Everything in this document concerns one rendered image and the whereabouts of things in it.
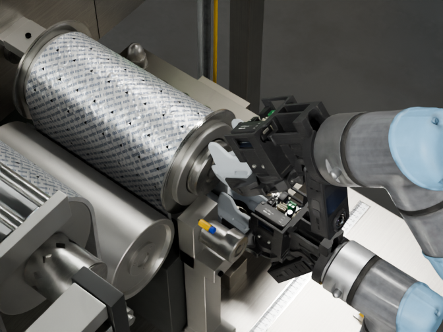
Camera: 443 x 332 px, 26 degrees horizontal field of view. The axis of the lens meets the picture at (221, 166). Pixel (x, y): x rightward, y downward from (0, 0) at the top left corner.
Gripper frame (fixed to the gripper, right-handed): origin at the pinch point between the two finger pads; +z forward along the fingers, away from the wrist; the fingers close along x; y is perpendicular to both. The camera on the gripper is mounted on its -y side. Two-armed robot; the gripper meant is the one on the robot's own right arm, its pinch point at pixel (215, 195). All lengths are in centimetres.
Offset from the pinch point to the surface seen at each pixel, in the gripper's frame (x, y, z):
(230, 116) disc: 0.3, 19.4, -2.7
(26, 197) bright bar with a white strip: 31.3, 35.7, -1.8
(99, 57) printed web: 4.5, 21.9, 15.1
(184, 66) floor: -94, -109, 87
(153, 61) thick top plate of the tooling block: -18.6, -6.2, 27.9
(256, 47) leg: -74, -59, 46
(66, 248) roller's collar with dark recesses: 29.9, 27.3, -4.3
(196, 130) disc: 6.9, 22.9, -2.6
